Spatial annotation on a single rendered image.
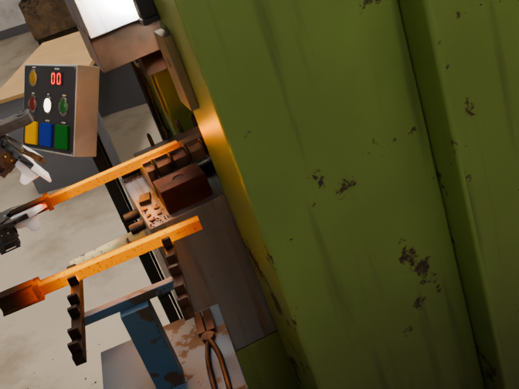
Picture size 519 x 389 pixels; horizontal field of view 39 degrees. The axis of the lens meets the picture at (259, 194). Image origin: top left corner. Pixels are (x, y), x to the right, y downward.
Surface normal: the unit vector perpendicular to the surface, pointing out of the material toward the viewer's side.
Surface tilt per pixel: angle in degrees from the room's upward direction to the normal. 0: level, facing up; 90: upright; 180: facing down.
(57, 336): 0
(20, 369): 0
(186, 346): 0
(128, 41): 90
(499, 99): 90
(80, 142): 90
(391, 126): 90
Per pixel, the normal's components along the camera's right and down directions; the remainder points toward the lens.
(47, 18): 0.16, 0.42
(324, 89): 0.36, 0.34
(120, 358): -0.30, -0.84
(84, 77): 0.69, 0.13
